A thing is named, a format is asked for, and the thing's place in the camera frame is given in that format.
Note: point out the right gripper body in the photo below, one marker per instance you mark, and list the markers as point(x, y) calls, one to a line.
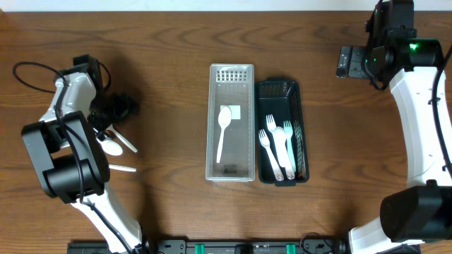
point(353, 62)

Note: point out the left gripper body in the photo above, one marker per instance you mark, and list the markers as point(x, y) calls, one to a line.
point(118, 106)

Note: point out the pale green plastic fork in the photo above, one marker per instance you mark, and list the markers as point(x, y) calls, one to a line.
point(289, 133)

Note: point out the white plastic fork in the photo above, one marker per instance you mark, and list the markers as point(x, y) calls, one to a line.
point(265, 142)
point(271, 126)

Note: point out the pinkish white plastic spoon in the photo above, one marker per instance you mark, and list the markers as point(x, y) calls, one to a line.
point(279, 137)

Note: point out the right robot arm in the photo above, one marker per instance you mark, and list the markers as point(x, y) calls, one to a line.
point(413, 70)

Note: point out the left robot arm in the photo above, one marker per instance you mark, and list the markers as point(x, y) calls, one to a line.
point(69, 145)

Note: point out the white spoon bowl down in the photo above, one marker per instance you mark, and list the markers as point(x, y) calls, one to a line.
point(109, 146)

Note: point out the white spoon lowest left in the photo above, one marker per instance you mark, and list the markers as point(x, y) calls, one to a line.
point(122, 168)

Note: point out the dark green perforated basket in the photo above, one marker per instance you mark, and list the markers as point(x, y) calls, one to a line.
point(281, 98)

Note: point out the clear perforated plastic basket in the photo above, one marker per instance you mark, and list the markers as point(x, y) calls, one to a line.
point(231, 85)

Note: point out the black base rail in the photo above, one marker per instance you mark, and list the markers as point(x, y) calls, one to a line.
point(308, 244)

